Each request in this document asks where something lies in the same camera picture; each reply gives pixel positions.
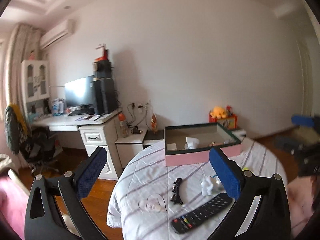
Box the white bear figurine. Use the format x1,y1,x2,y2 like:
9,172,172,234
201,176,214,196

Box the black remote control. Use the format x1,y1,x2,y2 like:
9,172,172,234
170,192,233,234

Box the black hair clip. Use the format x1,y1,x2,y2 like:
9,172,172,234
170,178,183,205

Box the red decorated box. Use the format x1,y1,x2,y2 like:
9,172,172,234
208,114,238,130

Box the black office chair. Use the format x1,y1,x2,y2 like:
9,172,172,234
4,103,62,176

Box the yellow octopus plush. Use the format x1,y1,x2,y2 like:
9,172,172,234
209,106,228,119

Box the white desk with drawers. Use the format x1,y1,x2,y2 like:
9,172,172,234
32,111,123,180

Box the low black white side table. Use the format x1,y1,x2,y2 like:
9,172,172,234
116,128,164,168

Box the black keyboard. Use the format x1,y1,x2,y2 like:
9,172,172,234
69,108,95,116

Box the white cup in box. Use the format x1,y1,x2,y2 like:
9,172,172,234
184,137,200,150

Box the pink storage box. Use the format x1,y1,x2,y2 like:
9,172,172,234
164,123,241,166

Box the orange cap bottle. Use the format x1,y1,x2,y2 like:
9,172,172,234
118,112,129,138

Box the black computer tower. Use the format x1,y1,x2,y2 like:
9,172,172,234
91,78,118,115

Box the black computer monitor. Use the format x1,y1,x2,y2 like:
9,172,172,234
64,75,94,107

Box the white glass door cabinet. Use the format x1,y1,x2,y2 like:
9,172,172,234
21,60,50,103

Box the black box stack with red item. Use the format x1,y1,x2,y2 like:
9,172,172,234
93,44,112,79

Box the beige curtain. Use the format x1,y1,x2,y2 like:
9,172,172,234
1,23,44,121

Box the white air conditioner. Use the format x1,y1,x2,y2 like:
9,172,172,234
40,19,75,50

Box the wall power outlet with cables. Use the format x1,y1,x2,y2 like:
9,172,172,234
126,102,152,130

